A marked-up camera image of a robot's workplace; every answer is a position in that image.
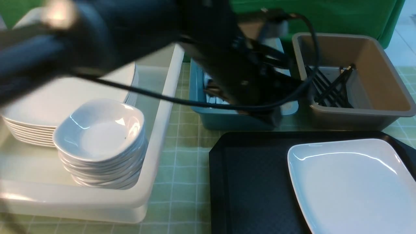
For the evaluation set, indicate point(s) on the black chopsticks in bin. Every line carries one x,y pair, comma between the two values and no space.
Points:
333,93

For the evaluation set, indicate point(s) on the large white plastic tub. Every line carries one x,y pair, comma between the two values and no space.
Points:
34,182

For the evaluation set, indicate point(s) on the teal plastic bin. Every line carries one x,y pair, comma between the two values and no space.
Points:
216,119

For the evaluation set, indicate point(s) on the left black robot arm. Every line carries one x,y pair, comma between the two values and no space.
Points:
255,91

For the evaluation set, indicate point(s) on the large white rice plate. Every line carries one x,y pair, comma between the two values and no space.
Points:
358,186

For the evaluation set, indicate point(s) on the stack of white plates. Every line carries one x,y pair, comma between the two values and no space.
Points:
42,136

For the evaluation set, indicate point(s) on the top square white plate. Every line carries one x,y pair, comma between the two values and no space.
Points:
49,105

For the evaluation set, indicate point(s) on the black serving tray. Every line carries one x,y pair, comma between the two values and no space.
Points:
250,187

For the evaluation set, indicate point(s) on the brown plastic bin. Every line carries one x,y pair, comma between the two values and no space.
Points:
374,89

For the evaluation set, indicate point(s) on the top white bowl in stack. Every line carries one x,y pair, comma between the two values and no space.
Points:
99,130

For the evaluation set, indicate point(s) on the green checkered tablecloth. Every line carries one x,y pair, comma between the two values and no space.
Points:
180,197

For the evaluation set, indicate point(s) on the green backdrop cloth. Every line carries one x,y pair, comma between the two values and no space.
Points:
341,16

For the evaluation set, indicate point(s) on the stack of white bowls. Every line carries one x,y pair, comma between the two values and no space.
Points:
118,173

